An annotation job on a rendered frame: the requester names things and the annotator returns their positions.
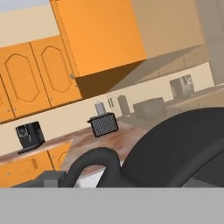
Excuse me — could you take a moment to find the grey coffee machine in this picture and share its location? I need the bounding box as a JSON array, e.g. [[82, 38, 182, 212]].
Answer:
[[169, 73, 194, 99]]

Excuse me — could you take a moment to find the dark tall canister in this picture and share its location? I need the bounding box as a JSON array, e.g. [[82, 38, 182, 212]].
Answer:
[[116, 94, 131, 118]]

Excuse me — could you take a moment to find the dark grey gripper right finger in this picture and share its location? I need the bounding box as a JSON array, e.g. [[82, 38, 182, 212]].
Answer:
[[183, 177, 219, 188]]

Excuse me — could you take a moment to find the grey canister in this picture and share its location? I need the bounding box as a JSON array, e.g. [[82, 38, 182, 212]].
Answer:
[[94, 101, 106, 116]]

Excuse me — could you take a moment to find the large orange wall cupboard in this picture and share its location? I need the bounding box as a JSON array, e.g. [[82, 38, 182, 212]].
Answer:
[[48, 0, 148, 79]]

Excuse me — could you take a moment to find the orange wall cupboard run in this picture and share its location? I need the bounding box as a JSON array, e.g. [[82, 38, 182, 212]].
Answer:
[[0, 34, 85, 124]]

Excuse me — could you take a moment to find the black mesh toaster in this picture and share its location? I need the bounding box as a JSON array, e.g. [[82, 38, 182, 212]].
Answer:
[[87, 111, 120, 138]]

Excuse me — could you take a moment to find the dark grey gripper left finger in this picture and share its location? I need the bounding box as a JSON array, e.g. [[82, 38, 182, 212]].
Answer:
[[13, 170, 68, 188]]

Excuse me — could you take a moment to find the dark boxy toaster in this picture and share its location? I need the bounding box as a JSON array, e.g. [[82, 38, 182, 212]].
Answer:
[[132, 97, 168, 121]]

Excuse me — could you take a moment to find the black coffee machine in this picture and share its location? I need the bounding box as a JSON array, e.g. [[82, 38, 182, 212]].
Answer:
[[15, 120, 46, 156]]

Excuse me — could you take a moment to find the orange base cupboard run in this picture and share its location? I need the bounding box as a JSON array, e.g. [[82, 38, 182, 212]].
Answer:
[[0, 140, 74, 188]]

